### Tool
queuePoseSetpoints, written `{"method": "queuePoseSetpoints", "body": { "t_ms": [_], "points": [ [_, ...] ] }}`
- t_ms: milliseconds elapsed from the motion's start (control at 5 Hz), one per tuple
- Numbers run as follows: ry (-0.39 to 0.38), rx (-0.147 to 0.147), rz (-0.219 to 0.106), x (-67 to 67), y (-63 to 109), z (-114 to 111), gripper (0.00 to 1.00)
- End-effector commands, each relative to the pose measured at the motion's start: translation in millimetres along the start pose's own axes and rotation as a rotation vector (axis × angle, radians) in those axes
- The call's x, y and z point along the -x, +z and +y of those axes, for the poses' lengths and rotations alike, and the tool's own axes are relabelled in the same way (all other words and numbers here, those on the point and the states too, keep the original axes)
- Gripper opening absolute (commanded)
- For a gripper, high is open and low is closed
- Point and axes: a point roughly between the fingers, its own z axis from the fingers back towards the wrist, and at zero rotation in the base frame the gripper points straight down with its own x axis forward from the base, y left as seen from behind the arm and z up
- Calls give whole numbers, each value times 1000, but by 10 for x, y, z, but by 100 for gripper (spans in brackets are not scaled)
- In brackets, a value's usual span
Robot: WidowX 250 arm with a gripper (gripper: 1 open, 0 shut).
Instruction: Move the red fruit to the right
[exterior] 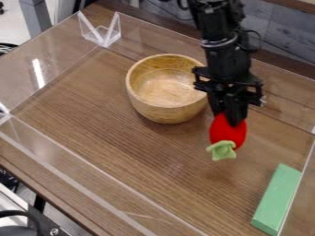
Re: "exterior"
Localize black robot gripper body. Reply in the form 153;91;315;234
192;66;265;106

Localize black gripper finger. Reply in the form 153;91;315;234
206;93;225;115
224;93;248;127

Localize red felt strawberry green leaves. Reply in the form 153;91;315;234
205;113;246;161

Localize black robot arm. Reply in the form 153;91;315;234
186;0;262;127

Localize light wooden bowl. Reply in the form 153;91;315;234
125;53;206;124

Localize green rectangular foam block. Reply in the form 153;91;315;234
250;164;301;236

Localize clear acrylic enclosure wall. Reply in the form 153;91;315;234
0;16;315;236

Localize black metal bracket with bolt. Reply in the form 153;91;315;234
26;206;70;236

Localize black cable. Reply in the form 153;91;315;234
0;209;38;236

